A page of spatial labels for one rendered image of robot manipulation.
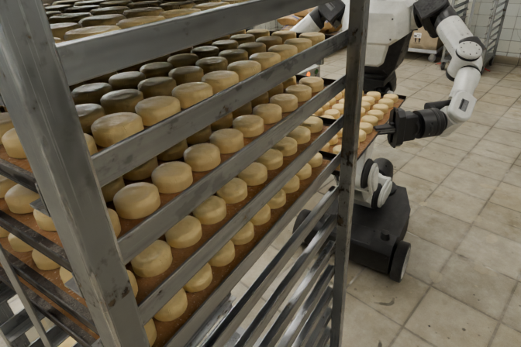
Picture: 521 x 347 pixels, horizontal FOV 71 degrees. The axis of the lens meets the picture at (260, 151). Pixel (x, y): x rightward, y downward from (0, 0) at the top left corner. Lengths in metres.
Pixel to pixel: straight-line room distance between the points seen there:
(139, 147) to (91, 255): 0.10
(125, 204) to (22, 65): 0.22
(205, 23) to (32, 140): 0.21
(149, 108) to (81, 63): 0.13
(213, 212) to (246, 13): 0.27
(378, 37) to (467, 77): 0.41
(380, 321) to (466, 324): 0.37
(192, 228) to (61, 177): 0.27
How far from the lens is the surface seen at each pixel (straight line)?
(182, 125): 0.39
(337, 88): 0.76
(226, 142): 0.53
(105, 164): 0.34
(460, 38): 1.51
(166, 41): 0.36
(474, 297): 2.11
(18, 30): 0.26
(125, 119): 0.40
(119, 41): 0.33
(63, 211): 0.30
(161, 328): 0.56
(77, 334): 0.60
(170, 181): 0.46
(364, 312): 1.90
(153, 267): 0.48
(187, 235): 0.51
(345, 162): 0.86
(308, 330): 1.06
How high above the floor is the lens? 1.47
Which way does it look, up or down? 28 degrees down
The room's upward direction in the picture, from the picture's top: 3 degrees counter-clockwise
